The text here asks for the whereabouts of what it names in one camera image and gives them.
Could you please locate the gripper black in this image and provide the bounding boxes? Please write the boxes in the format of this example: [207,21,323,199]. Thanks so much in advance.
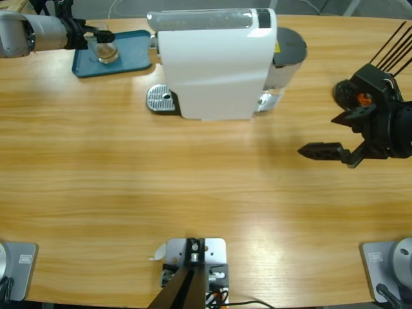
[59,16,116,51]
[297,102,412,170]

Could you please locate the clear drinking glass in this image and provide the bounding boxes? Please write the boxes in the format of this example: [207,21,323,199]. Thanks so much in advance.
[86,23,120,64]

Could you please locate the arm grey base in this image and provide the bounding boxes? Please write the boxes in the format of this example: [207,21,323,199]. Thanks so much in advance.
[359,237,412,303]
[0,241,39,303]

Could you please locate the white coffee machine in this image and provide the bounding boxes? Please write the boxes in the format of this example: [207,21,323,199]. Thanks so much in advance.
[146,8,286,123]

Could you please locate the teal plastic tray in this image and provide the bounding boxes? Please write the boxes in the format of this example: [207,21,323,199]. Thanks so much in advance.
[71,30,153,79]

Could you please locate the black capsule holder stand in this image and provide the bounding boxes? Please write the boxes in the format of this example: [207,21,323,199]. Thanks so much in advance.
[333,21,412,112]

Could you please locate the metal drip tray grille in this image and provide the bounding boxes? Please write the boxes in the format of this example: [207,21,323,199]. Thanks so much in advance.
[146,82,178,113]

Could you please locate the wooden crate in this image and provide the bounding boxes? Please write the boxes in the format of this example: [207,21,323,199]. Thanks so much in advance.
[0,0,42,15]

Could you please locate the grey water tank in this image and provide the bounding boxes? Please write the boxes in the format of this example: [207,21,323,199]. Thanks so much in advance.
[264,27,308,89]

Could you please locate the grey metal leg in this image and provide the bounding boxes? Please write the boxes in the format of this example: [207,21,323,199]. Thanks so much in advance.
[341,0,363,16]

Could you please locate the white tape strip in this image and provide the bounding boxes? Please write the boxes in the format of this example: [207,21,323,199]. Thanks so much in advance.
[147,243,168,261]

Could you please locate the white floor cable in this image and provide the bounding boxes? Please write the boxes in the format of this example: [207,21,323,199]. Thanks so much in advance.
[302,0,323,15]
[108,0,162,19]

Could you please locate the black base cable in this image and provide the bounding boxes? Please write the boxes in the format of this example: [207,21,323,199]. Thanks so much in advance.
[0,276,15,303]
[375,283,405,309]

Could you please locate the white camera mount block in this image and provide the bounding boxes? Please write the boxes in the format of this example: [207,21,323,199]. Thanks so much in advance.
[160,237,230,305]

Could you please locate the black mount cable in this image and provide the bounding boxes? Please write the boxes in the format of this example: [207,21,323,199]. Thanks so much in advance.
[225,299,276,309]

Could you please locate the orange mount cables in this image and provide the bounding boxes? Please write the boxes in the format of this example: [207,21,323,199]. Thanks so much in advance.
[205,287,230,305]

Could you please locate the dark camera post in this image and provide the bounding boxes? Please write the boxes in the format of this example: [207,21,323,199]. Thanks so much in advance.
[148,238,207,309]

